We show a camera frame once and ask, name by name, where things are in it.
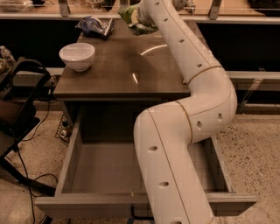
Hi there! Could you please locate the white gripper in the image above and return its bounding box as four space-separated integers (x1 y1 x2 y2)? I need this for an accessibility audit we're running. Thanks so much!
130 0 153 25

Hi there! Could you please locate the green jalapeno chip bag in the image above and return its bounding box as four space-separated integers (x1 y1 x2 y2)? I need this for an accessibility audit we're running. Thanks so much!
118 3 158 36

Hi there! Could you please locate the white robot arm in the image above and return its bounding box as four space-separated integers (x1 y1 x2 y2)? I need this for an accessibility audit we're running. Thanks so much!
134 0 237 224

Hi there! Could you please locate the blue chip bag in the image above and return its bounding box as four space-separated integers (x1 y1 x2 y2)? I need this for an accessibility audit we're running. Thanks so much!
75 16 115 39

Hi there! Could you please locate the grey wooden cabinet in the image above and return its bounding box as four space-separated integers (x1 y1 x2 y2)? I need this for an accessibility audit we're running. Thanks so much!
54 20 190 124

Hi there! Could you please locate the white bowl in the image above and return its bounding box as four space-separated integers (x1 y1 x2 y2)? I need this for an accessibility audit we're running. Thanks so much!
59 43 95 72

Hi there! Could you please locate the black rolling cart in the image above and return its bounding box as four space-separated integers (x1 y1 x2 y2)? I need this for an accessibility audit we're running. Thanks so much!
0 57 55 196

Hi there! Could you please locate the clear plastic bottle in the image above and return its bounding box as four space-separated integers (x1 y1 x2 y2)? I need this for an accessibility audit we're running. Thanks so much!
0 45 15 66

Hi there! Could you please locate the open grey drawer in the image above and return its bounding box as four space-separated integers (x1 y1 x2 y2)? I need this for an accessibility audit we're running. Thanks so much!
36 101 256 219

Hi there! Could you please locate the black floor cable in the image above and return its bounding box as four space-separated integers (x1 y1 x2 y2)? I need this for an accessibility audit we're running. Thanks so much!
12 95 60 224

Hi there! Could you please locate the wire basket with items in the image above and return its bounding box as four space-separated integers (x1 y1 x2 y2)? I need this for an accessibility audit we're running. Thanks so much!
55 116 72 144

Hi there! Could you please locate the black drawer handle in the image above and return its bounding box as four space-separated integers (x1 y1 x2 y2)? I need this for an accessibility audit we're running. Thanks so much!
130 206 154 221

